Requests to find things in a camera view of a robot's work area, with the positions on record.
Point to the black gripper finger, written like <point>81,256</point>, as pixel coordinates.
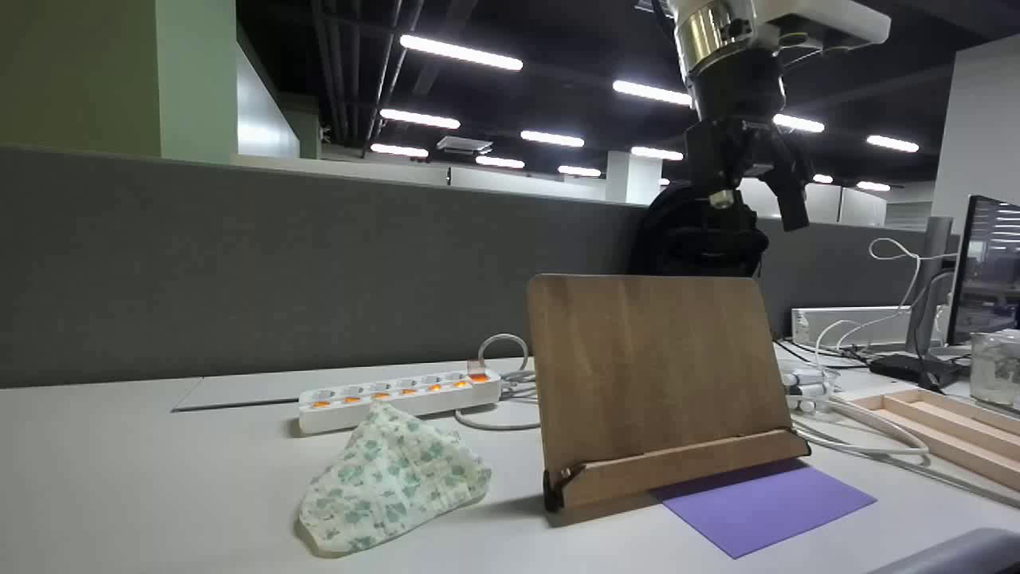
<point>715,160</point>
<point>793,187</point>

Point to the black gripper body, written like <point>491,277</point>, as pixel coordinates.
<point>739,101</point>

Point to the white green floral cloth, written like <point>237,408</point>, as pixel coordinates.
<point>387,481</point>

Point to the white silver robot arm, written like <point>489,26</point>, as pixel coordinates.
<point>735,26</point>

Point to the grey monitor stand pole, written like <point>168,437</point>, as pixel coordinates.
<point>933,287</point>

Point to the brown wooden stand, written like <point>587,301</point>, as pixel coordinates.
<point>647,371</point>

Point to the fluorescent ceiling light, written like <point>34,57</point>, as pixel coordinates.
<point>578,169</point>
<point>420,120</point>
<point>657,154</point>
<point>461,51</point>
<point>400,150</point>
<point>498,160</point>
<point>553,137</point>
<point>874,187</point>
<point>652,94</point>
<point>893,144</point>
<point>798,121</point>

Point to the black backpack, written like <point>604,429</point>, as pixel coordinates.
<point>696,240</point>

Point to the white rectangular box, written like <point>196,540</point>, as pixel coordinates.
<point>849,326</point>

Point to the black computer monitor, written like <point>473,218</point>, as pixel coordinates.
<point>991,271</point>

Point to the black monitor base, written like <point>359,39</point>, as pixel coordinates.
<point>918,371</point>

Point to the clear plastic container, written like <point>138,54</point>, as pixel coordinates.
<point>1000,371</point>

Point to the white power strip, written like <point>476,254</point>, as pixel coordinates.
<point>400,400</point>

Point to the grey chair back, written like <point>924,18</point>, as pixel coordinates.
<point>959,556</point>

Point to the grey partition panel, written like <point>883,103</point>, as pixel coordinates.
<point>266,276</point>

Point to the light wooden frame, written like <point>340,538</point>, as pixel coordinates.
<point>951,431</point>

